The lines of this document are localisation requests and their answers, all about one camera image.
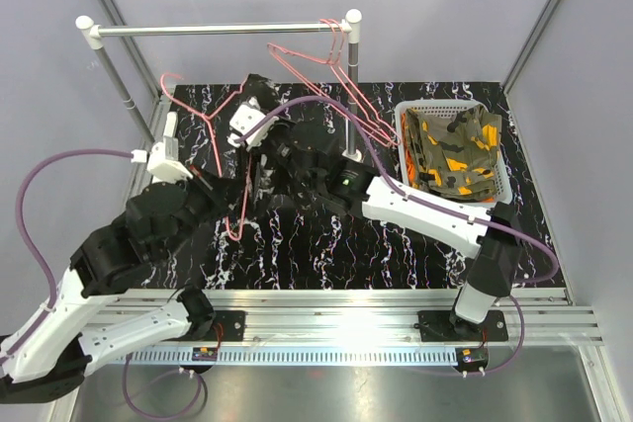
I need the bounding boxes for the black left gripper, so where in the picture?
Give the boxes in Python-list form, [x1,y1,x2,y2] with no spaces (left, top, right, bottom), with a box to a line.
[159,162,248,263]

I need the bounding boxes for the black white patterned trousers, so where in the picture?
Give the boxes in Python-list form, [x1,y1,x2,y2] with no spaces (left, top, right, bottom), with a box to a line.
[225,73,317,211]

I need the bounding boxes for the pink hanger with orange trousers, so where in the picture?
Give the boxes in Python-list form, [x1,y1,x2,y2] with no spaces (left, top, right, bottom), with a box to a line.
[266,19,392,146]

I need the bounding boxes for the pink hanger with black trousers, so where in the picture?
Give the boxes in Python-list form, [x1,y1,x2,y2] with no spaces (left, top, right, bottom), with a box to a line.
[160,71,258,241]

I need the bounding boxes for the orange trousers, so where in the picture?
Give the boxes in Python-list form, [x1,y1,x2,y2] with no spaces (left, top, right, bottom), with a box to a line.
[400,113,496,206]

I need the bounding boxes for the camouflage yellow trousers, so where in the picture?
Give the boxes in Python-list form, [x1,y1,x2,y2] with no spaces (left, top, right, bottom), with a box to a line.
[405,108,503,204]

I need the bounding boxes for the pink hanger with camouflage trousers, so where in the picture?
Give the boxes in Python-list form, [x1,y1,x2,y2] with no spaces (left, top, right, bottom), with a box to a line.
[267,19,400,147]

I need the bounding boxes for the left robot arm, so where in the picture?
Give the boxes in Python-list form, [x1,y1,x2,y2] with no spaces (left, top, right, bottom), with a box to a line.
[1,171,243,404]

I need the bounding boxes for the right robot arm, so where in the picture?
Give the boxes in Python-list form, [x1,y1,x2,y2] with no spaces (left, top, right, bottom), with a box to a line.
[229,112,522,341]

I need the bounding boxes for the black marble pattern mat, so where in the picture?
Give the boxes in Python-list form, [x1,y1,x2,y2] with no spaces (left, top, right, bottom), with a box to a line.
[141,83,566,290]

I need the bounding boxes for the silver white clothes rack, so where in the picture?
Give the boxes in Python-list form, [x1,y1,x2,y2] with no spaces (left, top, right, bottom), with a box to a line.
[75,9,362,145]

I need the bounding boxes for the white plastic basket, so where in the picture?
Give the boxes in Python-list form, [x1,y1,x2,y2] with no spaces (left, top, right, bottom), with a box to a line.
[395,100,512,208]

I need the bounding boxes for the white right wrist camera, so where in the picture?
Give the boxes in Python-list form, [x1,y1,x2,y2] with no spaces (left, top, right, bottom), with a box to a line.
[227,103,278,151]

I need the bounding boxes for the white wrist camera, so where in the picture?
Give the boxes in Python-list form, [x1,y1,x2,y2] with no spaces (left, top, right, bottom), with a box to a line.
[131,136,193,184]
[227,103,278,151]

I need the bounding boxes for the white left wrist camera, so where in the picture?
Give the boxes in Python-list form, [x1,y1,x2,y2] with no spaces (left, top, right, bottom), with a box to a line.
[131,136,193,184]

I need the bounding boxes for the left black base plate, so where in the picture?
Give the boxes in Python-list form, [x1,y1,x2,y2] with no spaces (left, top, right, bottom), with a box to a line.
[199,310,246,342]

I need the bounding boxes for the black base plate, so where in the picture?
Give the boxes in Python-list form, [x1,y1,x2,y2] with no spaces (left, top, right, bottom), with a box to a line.
[414,310,508,343]
[199,310,246,342]

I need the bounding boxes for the aluminium mounting rail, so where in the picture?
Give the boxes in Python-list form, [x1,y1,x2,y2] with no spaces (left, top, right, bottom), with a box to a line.
[206,288,603,347]

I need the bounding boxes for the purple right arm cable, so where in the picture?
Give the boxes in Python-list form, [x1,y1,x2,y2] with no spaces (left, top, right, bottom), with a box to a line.
[239,95,560,377]

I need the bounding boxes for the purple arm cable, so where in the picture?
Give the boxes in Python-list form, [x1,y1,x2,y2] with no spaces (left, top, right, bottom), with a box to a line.
[239,95,560,377]
[0,148,207,418]

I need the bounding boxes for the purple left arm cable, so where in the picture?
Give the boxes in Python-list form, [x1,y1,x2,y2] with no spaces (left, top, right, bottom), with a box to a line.
[0,148,207,418]

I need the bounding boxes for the white slotted cable duct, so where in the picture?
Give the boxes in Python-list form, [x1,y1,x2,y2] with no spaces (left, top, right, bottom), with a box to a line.
[131,345,457,367]

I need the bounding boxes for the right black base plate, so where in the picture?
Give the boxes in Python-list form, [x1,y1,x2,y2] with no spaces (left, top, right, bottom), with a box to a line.
[414,310,508,343]

